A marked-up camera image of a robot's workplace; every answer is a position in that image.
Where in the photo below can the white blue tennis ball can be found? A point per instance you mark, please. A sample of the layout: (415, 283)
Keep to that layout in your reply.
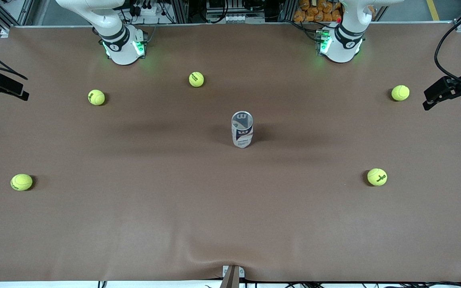
(242, 132)

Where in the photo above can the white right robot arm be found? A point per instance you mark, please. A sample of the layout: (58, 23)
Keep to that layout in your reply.
(120, 48)

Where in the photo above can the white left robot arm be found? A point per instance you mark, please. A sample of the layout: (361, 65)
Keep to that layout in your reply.
(342, 48)

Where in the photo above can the yellow tennis ball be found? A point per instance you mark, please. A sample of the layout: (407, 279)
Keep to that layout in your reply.
(21, 182)
(399, 92)
(196, 79)
(96, 97)
(377, 176)

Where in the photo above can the orange netted bag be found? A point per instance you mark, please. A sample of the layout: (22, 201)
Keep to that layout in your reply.
(318, 11)

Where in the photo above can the white power strip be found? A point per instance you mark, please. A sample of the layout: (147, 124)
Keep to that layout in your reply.
(148, 10)

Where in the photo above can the white terminal block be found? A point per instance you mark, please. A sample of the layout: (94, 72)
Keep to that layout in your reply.
(234, 18)

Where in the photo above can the brown table mat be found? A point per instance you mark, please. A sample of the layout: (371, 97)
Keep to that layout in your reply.
(230, 208)

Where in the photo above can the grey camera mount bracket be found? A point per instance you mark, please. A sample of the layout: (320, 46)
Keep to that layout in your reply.
(232, 275)

